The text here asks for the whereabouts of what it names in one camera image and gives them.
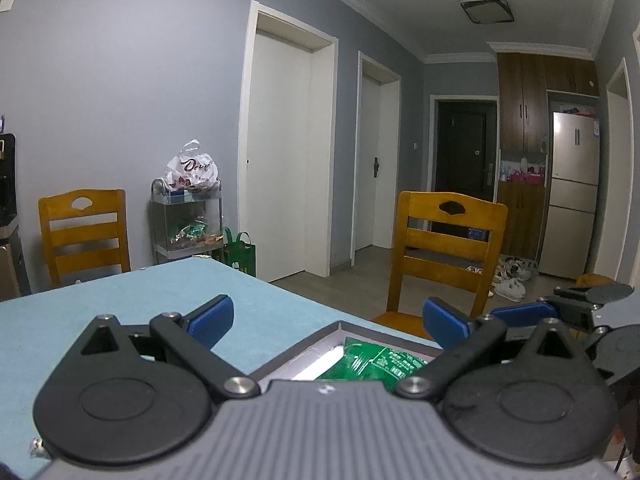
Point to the green tote bag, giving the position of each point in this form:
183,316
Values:
240,257

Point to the black water dispenser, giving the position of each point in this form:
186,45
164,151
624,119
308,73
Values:
7,210

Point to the wooden cabinet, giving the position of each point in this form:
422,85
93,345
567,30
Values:
522,90

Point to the white plastic bag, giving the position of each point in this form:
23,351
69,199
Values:
192,170

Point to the white interior door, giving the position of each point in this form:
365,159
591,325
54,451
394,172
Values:
280,160

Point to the grey cardboard box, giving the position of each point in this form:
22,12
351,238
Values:
310,365

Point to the pile of shoes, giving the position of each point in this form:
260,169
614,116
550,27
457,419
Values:
510,280

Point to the metal trolley cart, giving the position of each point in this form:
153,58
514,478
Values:
160,230

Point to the beige refrigerator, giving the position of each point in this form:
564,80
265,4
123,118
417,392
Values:
570,185

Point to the white door frame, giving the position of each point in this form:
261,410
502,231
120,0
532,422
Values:
617,160

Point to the green snack bag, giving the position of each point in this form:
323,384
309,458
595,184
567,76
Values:
370,360

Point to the square ceiling lamp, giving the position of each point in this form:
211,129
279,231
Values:
487,11

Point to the wooden chair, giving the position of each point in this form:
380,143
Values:
445,250
82,232

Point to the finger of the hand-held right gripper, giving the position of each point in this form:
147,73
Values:
525,314

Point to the snack packets in cart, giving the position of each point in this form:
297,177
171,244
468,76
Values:
195,235

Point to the wooden stool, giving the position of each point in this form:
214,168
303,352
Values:
595,280

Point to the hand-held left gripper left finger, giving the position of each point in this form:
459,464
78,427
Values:
210,320

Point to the dark entrance door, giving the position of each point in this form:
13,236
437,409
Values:
460,150

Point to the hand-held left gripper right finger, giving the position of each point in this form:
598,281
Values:
445,322

